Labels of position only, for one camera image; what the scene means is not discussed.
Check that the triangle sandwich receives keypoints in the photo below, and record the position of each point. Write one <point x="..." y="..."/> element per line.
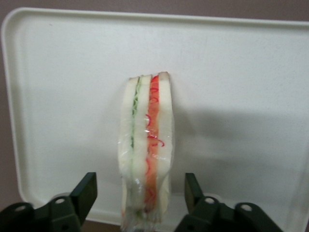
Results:
<point x="144" y="145"/>

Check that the cream plastic serving tray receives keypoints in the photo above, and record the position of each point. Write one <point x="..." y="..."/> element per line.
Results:
<point x="217" y="96"/>

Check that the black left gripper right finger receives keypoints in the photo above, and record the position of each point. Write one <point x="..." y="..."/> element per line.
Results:
<point x="217" y="217"/>

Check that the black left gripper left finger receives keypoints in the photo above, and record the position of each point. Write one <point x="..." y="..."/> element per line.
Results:
<point x="60" y="212"/>

